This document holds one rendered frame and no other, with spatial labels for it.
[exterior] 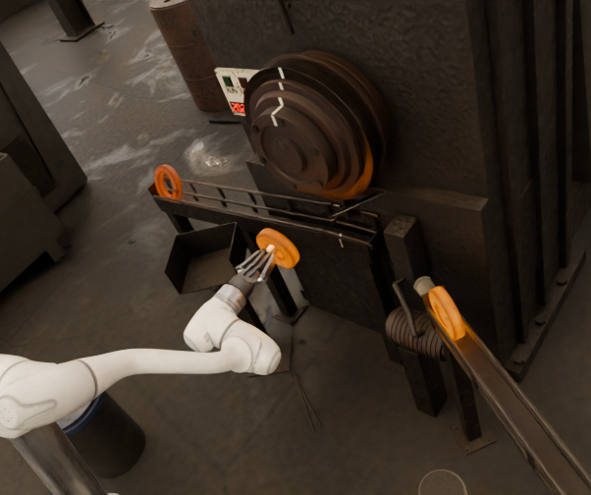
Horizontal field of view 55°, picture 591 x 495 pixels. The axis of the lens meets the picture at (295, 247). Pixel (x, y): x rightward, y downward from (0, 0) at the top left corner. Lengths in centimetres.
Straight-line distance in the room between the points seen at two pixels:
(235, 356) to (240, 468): 93
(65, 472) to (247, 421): 108
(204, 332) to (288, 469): 86
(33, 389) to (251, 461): 129
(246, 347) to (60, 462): 53
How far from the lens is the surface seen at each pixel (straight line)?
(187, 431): 260
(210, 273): 222
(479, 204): 169
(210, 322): 164
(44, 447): 152
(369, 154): 159
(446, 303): 157
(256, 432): 245
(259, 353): 157
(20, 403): 127
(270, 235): 176
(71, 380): 131
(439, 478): 160
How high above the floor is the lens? 197
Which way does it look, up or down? 40 degrees down
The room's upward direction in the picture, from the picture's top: 24 degrees counter-clockwise
